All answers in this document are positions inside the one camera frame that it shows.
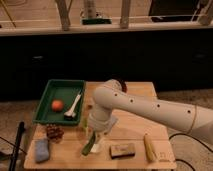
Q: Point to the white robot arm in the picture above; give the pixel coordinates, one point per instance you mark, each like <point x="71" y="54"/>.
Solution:
<point x="193" y="120"/>

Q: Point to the green base object on shelf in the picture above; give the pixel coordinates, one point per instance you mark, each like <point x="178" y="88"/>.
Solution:
<point x="94" y="21"/>

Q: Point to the brown grape bunch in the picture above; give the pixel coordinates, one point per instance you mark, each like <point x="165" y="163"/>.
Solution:
<point x="54" y="132"/>

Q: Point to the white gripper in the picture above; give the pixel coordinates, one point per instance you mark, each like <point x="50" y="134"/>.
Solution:
<point x="99" y="135"/>

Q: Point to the brown sponge block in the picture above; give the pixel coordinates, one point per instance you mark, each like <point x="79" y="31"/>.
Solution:
<point x="122" y="150"/>

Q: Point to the dark red bowl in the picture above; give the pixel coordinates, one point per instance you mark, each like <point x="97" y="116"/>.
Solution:
<point x="124" y="87"/>

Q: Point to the yellow banana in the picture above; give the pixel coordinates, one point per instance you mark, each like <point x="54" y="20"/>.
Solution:
<point x="150" y="152"/>

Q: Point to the white paper cup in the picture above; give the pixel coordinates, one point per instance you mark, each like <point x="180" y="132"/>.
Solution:
<point x="97" y="148"/>

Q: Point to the green plastic tray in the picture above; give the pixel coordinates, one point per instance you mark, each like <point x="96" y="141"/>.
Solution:
<point x="58" y="97"/>

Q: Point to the small green cup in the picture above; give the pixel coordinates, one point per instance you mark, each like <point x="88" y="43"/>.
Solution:
<point x="84" y="124"/>

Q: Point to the black pole stand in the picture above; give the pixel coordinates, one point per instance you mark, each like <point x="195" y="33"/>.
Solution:
<point x="16" y="148"/>

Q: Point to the blue folded towel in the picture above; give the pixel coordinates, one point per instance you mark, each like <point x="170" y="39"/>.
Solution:
<point x="41" y="150"/>

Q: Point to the orange tomato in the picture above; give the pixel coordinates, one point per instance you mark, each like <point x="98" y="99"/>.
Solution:
<point x="57" y="105"/>

